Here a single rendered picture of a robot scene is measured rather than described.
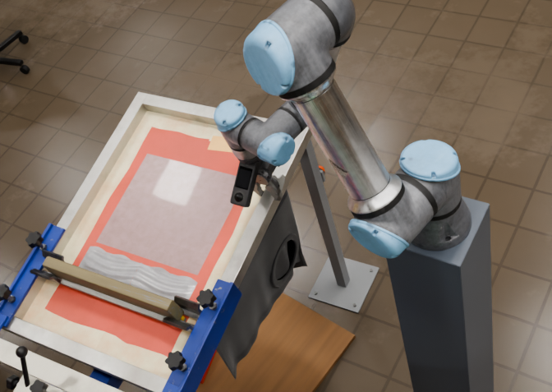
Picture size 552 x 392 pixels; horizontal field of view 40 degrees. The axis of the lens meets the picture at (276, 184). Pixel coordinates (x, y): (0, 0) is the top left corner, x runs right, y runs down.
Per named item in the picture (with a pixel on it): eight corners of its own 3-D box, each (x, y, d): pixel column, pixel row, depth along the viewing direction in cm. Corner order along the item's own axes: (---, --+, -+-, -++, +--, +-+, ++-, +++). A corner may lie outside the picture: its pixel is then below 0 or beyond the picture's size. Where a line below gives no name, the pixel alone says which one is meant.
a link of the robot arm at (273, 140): (304, 120, 166) (267, 100, 172) (269, 153, 162) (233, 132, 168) (310, 143, 172) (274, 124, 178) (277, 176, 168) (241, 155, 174)
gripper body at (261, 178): (284, 161, 193) (270, 134, 183) (270, 190, 189) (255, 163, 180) (259, 155, 196) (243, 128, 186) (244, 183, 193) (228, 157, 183)
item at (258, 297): (287, 257, 248) (260, 187, 222) (310, 264, 244) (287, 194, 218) (219, 380, 225) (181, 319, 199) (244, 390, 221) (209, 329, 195)
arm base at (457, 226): (481, 206, 170) (480, 177, 162) (456, 259, 162) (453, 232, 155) (417, 188, 177) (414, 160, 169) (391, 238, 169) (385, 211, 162)
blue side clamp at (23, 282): (62, 234, 217) (48, 222, 211) (75, 238, 215) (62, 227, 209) (4, 329, 205) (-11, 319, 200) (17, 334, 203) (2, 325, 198)
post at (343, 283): (330, 254, 317) (280, 87, 246) (379, 268, 308) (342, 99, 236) (308, 297, 306) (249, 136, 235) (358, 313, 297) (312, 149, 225)
